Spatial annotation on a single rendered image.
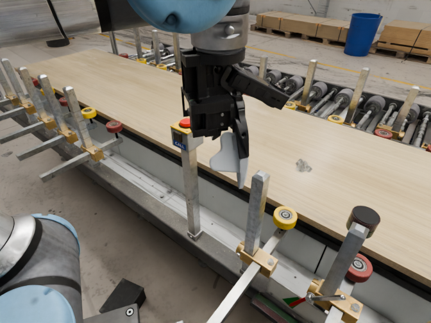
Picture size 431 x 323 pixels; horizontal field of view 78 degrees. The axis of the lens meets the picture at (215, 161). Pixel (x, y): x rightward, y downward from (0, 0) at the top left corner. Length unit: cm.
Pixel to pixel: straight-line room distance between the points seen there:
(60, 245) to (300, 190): 83
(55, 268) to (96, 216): 184
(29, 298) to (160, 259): 154
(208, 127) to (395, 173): 104
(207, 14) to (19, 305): 40
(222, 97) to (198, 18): 23
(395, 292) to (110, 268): 156
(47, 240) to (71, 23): 37
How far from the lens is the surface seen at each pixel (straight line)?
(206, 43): 36
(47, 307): 43
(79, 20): 19
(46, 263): 49
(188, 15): 17
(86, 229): 226
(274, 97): 43
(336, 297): 74
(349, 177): 121
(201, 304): 177
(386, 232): 106
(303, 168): 117
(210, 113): 38
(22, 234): 48
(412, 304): 113
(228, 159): 40
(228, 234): 125
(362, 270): 92
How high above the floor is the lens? 162
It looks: 38 degrees down
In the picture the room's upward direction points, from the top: straight up
